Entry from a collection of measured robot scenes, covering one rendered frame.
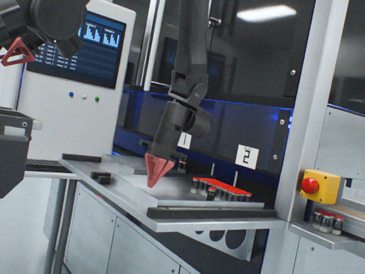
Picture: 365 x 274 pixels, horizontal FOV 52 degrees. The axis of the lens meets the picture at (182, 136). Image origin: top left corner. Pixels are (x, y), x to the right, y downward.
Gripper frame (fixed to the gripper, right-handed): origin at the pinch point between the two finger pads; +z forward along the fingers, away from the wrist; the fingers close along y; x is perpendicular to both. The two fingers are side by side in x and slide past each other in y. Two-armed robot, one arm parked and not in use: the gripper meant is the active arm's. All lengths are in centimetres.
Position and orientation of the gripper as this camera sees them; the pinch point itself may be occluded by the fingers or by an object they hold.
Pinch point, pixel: (150, 184)
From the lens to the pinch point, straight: 87.2
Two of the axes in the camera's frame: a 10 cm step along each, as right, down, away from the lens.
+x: -5.7, -1.3, 8.1
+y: 7.5, 3.2, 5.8
